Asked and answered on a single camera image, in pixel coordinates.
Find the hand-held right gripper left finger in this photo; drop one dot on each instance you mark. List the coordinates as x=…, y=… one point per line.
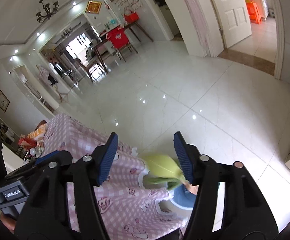
x=107, y=160

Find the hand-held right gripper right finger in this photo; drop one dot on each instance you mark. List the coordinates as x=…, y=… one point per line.
x=183, y=160

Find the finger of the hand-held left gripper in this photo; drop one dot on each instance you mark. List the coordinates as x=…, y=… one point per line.
x=46, y=157
x=22, y=172

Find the red white plastic bag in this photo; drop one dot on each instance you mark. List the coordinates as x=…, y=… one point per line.
x=27, y=143

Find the yellow green wrapper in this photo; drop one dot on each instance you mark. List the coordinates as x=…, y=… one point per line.
x=160, y=166

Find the orange white plastic bag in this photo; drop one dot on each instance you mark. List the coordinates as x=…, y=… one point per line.
x=37, y=132

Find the blue bin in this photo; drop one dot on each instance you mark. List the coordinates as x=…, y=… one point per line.
x=182, y=200

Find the pink checkered tablecloth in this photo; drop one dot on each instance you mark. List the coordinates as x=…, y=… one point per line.
x=125, y=197

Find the pink hanging cloth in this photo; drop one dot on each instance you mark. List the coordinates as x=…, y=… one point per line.
x=43, y=73

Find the wooden chair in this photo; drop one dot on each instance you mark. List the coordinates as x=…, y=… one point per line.
x=128, y=51

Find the wooden dining table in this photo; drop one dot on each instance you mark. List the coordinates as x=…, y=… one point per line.
x=102, y=46

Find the red shirt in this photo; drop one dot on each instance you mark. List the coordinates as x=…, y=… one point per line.
x=117, y=37

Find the teal box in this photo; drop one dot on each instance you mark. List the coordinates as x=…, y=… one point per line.
x=113, y=21

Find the pink curtain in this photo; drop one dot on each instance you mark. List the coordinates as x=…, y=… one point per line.
x=197, y=17

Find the orange basket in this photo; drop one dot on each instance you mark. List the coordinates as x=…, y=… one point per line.
x=130, y=17

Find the black chandelier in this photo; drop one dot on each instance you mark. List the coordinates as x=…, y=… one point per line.
x=46, y=11

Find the white panel door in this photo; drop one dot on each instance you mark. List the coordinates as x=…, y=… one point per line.
x=231, y=12

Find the orange plastic stool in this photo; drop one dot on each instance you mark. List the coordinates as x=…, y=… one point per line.
x=254, y=12

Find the dark framed wall picture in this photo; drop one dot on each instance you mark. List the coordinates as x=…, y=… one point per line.
x=3, y=101

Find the gold diamond wall picture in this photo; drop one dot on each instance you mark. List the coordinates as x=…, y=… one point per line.
x=93, y=6

